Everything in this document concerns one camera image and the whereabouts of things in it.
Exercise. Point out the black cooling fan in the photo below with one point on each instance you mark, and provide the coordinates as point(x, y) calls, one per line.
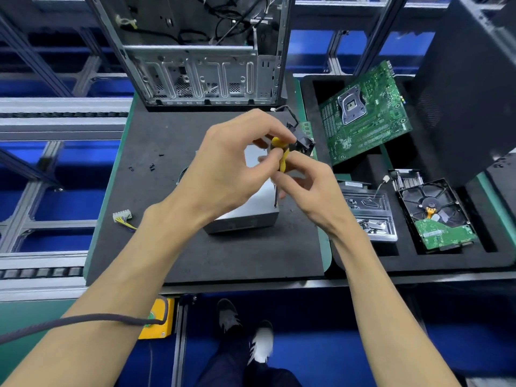
point(300, 139)

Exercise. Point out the yellow button box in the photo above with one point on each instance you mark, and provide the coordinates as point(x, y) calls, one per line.
point(165, 314)

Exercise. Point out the black foam parts tray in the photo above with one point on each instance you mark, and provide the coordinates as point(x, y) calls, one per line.
point(451, 258)

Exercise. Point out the aluminium conveyor frame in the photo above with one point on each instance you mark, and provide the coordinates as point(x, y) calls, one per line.
point(56, 117)

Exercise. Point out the clear plastic screw tray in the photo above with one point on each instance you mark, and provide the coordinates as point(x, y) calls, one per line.
point(372, 213)

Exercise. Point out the person's right forearm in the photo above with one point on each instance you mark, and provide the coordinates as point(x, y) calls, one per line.
point(395, 310)

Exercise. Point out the person's left forearm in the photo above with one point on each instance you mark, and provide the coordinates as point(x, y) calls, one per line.
point(105, 302)

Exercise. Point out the silver computer tower chassis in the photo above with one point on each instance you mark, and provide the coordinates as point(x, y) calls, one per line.
point(201, 76)

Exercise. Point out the silver heatsink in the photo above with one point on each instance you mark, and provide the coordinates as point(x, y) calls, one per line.
point(407, 179)

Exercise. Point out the person's right hand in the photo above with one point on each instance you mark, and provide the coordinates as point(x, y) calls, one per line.
point(318, 193)

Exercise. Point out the person's right shoe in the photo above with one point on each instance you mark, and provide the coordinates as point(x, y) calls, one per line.
point(260, 342)

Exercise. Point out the person's left hand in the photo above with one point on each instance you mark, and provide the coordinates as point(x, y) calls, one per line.
point(226, 169)

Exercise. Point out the green motherboard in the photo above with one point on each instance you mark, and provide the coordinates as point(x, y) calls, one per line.
point(367, 113)

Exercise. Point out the black foam work mat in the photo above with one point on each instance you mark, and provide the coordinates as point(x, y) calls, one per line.
point(153, 133)

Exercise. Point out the green memory stick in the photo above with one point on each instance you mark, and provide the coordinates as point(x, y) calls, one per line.
point(307, 130)

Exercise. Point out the person's left shoe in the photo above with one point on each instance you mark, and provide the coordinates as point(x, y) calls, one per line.
point(228, 316)

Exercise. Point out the black computer side panel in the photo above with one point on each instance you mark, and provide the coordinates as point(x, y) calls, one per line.
point(468, 84)

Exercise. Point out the person's shoe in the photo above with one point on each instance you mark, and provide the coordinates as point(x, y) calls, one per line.
point(228, 316)
point(260, 342)

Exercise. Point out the small black screws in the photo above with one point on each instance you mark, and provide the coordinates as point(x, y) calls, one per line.
point(149, 167)

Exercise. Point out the person's dark trousers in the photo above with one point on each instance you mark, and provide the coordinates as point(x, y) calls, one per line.
point(242, 366)

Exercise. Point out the grey power supply cover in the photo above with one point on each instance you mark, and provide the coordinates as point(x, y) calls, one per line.
point(250, 217)

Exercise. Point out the black hard disk drive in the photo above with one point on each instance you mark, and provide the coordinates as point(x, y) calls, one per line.
point(439, 217)

